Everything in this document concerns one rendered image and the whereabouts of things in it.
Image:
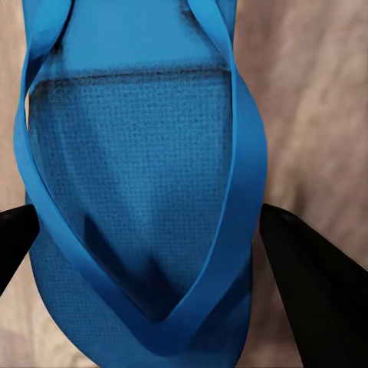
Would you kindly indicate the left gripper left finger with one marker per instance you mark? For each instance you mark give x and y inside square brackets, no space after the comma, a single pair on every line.
[18,230]

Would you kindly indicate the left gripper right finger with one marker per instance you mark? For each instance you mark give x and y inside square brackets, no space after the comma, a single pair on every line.
[324,292]

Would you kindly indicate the sandal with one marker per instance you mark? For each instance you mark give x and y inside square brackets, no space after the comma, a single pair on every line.
[145,157]

